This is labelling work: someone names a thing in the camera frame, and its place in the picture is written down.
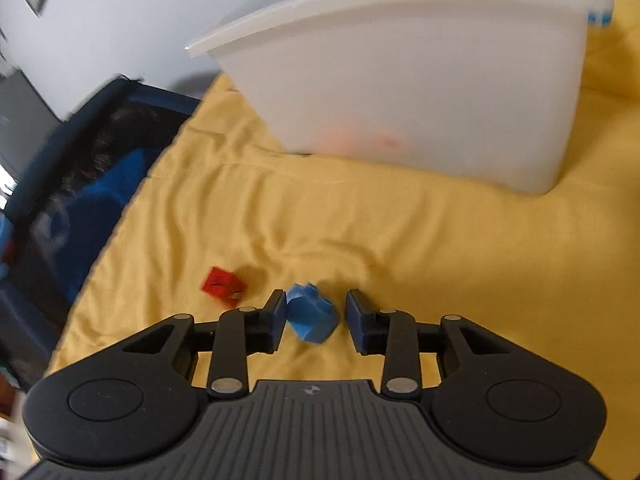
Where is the dark blue mesh playpen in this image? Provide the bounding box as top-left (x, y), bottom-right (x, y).
top-left (0, 77), bottom-right (206, 392)

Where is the blue rounded toy block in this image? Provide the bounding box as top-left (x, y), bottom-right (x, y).
top-left (285, 283), bottom-right (342, 345)

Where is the red cube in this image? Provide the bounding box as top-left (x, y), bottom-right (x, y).
top-left (201, 266), bottom-right (247, 309)

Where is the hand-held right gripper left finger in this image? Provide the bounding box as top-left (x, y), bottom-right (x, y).
top-left (120, 289), bottom-right (288, 402)

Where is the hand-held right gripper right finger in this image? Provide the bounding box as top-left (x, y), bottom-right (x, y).
top-left (346, 288), bottom-right (518, 402)

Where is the white plastic storage bin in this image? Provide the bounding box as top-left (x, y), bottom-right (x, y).
top-left (185, 0), bottom-right (615, 196)

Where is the yellow blanket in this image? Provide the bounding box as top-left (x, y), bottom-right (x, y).
top-left (47, 0), bottom-right (640, 480)

